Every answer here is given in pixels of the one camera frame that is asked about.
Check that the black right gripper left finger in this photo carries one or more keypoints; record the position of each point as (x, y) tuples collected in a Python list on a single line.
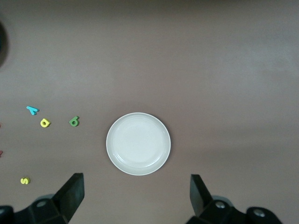
[(67, 198)]

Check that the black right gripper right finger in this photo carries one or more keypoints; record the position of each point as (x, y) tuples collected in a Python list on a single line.
[(201, 200)]

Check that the green letter a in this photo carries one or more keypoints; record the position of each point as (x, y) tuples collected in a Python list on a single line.
[(74, 121)]

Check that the yellow letter a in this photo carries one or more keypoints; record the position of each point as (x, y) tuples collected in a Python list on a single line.
[(45, 122)]

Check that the teal letter y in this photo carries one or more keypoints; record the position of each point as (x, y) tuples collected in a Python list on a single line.
[(32, 110)]

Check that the yellow letter s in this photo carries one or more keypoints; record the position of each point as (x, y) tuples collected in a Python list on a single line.
[(25, 180)]

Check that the beige round plate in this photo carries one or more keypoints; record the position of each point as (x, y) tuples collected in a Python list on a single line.
[(138, 144)]

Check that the brown paper table cover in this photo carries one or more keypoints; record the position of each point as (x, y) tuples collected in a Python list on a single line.
[(210, 70)]

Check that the blue round plate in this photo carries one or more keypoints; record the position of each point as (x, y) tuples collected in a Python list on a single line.
[(2, 42)]

